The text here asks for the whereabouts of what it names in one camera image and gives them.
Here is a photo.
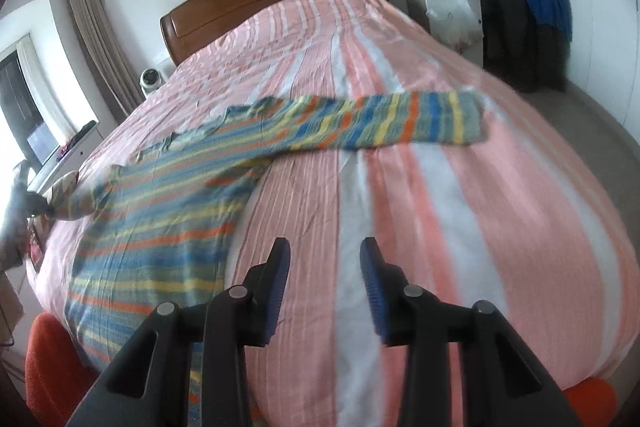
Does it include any window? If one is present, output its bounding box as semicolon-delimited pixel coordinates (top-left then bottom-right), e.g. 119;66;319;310
0;34;56;168

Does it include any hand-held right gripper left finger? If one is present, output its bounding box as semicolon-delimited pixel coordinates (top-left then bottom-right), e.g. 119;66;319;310
65;237;292;427

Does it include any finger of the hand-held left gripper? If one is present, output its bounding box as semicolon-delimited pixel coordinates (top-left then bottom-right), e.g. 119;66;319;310
22;192;57;220

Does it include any small white round fan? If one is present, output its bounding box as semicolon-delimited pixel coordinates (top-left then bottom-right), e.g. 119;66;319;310
139;68;165;98

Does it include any beige patterned pillow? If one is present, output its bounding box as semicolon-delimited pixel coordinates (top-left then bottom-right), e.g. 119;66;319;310
50;169;80;208

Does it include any beige curtain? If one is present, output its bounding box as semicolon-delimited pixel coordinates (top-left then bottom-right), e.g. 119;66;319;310
64;0;146;118

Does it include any black jacket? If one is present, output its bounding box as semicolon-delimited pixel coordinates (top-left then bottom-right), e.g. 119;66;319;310
482;0;568;94

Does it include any striped knit sweater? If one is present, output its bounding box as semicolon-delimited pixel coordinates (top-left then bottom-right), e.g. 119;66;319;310
49;91;488;427

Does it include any white wardrobe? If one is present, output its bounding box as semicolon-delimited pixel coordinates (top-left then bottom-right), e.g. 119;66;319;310
540;0;640;128

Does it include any pink striped bedspread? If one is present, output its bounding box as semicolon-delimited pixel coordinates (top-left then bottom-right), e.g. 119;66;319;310
25;0;633;427

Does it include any white low cabinet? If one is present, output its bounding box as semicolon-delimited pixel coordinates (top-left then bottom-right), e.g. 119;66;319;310
30;121;101;208

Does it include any orange chair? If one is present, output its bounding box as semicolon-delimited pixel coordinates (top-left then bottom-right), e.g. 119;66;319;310
564;379;617;427
25;313;101;427

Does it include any white plastic bag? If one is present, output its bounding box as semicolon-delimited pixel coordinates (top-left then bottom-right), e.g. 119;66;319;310
425;0;483;50

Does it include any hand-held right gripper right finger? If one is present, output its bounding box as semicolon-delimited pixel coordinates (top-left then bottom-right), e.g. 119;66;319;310
360;237;583;427

